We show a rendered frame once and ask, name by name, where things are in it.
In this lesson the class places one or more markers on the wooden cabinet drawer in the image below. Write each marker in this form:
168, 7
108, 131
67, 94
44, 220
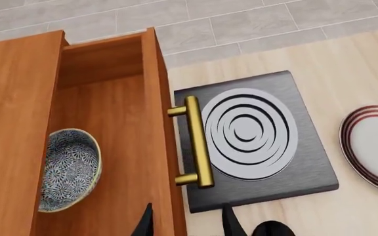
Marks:
117, 137

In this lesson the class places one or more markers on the white plate with red rings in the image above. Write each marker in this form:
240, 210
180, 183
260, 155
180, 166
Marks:
374, 150

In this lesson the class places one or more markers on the flat black stove plate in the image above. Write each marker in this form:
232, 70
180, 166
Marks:
261, 147

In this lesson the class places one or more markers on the blue patterned bowl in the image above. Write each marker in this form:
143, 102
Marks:
69, 169

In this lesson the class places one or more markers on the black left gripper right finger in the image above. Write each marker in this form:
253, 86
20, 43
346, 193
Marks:
230, 222

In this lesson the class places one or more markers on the wooden cabinet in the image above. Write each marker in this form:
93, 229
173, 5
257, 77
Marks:
10, 137

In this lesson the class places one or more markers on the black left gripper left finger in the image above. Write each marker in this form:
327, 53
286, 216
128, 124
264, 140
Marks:
147, 223

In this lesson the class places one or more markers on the round black stove knob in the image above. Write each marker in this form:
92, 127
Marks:
272, 229

